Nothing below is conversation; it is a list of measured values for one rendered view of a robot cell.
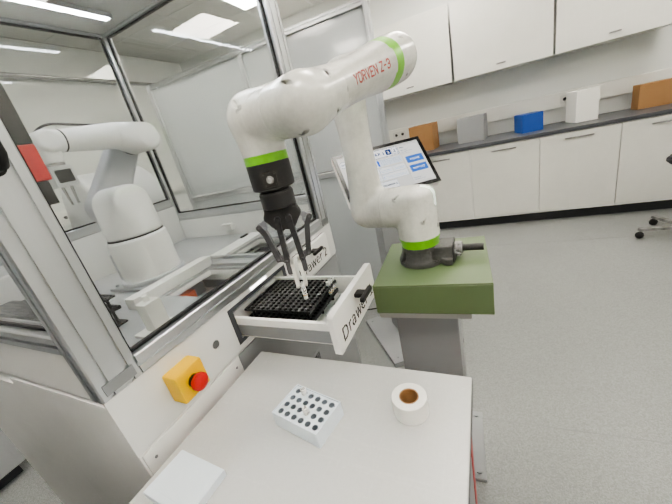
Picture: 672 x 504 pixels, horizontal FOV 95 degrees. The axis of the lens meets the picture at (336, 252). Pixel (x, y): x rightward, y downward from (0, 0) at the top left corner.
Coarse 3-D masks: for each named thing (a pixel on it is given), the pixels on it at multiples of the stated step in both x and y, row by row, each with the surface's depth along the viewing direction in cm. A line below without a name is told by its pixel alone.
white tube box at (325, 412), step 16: (288, 400) 68; (304, 400) 67; (320, 400) 66; (336, 400) 64; (288, 416) 64; (304, 416) 63; (320, 416) 62; (336, 416) 63; (304, 432) 60; (320, 432) 59; (320, 448) 59
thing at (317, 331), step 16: (240, 320) 86; (256, 320) 84; (272, 320) 81; (288, 320) 79; (304, 320) 78; (320, 320) 87; (256, 336) 86; (272, 336) 83; (288, 336) 81; (304, 336) 78; (320, 336) 76
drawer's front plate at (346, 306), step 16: (368, 272) 92; (352, 288) 81; (336, 304) 75; (352, 304) 80; (368, 304) 91; (336, 320) 72; (352, 320) 80; (336, 336) 72; (352, 336) 79; (336, 352) 74
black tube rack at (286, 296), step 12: (276, 288) 98; (288, 288) 96; (300, 288) 94; (312, 288) 92; (336, 288) 95; (264, 300) 92; (276, 300) 91; (288, 300) 89; (300, 300) 87; (312, 300) 85; (324, 300) 90; (252, 312) 93; (264, 312) 91; (276, 312) 89; (288, 312) 83; (300, 312) 81; (312, 312) 85; (324, 312) 90
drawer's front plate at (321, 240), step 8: (320, 240) 129; (304, 248) 119; (312, 248) 123; (328, 248) 135; (296, 256) 113; (312, 256) 122; (328, 256) 135; (296, 264) 112; (320, 264) 128; (312, 272) 122
